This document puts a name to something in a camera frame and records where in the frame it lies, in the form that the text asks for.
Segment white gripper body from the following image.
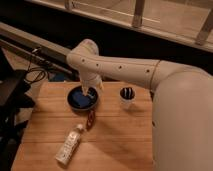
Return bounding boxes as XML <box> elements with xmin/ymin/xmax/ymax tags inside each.
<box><xmin>79</xmin><ymin>70</ymin><xmax>103</xmax><ymax>95</ymax></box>

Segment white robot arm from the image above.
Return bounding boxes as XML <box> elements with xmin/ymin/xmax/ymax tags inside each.
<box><xmin>66</xmin><ymin>39</ymin><xmax>213</xmax><ymax>171</ymax></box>

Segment blue sponge in bowl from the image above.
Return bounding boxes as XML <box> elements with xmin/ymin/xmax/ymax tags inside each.
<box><xmin>72</xmin><ymin>92</ymin><xmax>88</xmax><ymax>105</ymax></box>

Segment dark blue bowl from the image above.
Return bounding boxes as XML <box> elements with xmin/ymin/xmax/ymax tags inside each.
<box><xmin>67</xmin><ymin>86</ymin><xmax>99</xmax><ymax>111</ymax></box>

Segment red brown snack wrapper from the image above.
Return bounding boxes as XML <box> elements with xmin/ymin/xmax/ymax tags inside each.
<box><xmin>86</xmin><ymin>110</ymin><xmax>95</xmax><ymax>130</ymax></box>

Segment dark items in cup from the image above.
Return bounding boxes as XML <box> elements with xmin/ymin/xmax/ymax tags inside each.
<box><xmin>121</xmin><ymin>87</ymin><xmax>134</xmax><ymax>99</ymax></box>

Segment plastic bottle white label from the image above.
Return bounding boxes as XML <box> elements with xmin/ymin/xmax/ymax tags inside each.
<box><xmin>55</xmin><ymin>124</ymin><xmax>84</xmax><ymax>165</ymax></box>

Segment black equipment stand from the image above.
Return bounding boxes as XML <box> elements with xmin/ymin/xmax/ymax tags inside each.
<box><xmin>0</xmin><ymin>48</ymin><xmax>35</xmax><ymax>171</ymax></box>

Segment grey metal rail beam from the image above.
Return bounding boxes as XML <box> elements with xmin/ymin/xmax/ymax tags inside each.
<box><xmin>0</xmin><ymin>22</ymin><xmax>79</xmax><ymax>81</ymax></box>

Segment black cable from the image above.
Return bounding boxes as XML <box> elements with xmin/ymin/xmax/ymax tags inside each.
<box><xmin>23</xmin><ymin>47</ymin><xmax>54</xmax><ymax>84</ymax></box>

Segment white window frame rail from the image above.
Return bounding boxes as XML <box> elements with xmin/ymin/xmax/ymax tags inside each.
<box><xmin>27</xmin><ymin>0</ymin><xmax>213</xmax><ymax>53</ymax></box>

